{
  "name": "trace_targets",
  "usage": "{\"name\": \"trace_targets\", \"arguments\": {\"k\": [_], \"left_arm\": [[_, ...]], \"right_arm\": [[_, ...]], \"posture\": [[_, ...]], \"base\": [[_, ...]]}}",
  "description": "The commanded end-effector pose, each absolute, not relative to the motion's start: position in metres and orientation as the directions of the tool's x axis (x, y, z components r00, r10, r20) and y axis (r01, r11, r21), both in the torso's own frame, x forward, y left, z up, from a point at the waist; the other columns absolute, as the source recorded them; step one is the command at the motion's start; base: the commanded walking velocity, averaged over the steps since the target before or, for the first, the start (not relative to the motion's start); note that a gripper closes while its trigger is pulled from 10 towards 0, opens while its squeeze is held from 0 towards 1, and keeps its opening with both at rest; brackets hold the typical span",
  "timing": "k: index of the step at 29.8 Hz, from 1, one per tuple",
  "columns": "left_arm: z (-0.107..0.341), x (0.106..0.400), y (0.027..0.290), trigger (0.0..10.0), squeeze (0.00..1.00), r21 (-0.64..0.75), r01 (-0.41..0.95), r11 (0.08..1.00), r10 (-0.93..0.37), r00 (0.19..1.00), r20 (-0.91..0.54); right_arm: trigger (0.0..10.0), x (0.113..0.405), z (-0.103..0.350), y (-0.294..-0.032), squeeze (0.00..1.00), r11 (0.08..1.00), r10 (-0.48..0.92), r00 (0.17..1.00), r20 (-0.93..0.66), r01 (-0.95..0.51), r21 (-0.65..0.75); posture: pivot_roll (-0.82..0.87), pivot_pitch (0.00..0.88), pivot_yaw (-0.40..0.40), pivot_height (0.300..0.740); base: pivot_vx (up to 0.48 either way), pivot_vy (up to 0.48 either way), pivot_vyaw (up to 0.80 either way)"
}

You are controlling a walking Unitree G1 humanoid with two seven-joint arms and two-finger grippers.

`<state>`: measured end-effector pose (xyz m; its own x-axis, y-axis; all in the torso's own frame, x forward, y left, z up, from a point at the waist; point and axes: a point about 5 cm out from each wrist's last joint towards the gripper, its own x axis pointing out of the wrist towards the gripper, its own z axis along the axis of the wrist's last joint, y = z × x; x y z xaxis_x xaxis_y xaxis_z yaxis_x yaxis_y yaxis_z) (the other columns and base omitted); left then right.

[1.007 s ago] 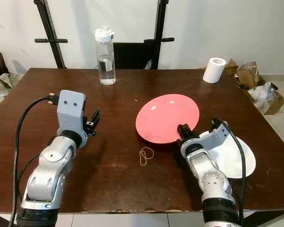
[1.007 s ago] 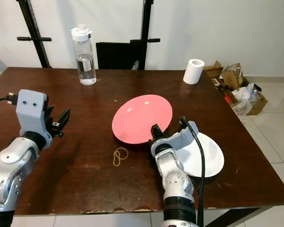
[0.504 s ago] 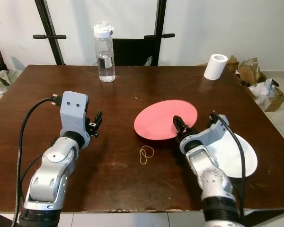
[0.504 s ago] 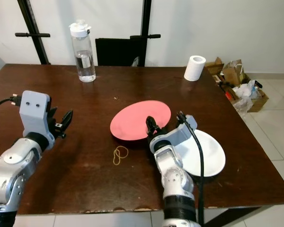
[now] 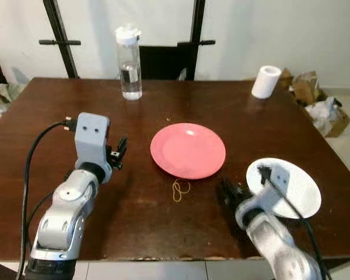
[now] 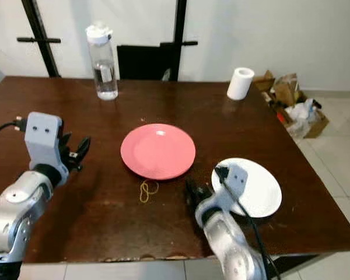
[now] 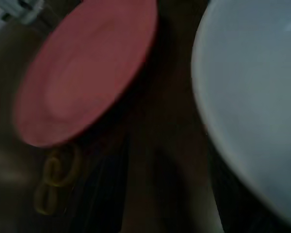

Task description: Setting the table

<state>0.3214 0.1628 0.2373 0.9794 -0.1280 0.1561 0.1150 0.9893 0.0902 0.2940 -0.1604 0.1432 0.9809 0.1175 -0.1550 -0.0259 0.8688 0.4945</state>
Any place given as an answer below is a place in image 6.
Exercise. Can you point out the cardboard box with rubbish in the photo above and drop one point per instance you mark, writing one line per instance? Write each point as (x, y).
(303, 114)

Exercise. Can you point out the black chair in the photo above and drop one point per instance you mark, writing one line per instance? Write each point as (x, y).
(140, 62)

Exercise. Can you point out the clear water bottle white cap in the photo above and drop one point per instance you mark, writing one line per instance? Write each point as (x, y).
(102, 61)

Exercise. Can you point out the black upright stand leg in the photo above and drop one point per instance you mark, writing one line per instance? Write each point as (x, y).
(178, 35)

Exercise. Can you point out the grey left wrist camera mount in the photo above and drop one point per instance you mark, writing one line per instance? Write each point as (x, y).
(44, 137)

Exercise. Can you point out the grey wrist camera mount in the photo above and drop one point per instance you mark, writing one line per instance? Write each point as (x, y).
(236, 179)
(44, 137)

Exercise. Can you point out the white paper roll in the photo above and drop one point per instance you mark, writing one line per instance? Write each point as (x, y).
(240, 83)

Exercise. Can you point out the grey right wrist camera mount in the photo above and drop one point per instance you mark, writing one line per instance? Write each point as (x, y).
(236, 179)

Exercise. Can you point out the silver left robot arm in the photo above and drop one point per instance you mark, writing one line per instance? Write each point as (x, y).
(17, 216)

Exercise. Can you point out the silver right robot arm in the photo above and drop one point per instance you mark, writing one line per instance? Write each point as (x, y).
(230, 239)

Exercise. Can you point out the yellow rubber band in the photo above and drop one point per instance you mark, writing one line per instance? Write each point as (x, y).
(141, 191)

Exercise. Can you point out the black slanted stand leg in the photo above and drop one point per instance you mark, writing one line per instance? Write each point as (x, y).
(41, 38)

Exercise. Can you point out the pink round plate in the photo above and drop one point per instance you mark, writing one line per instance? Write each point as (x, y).
(157, 150)

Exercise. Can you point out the white round plate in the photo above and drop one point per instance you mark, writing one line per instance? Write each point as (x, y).
(262, 189)

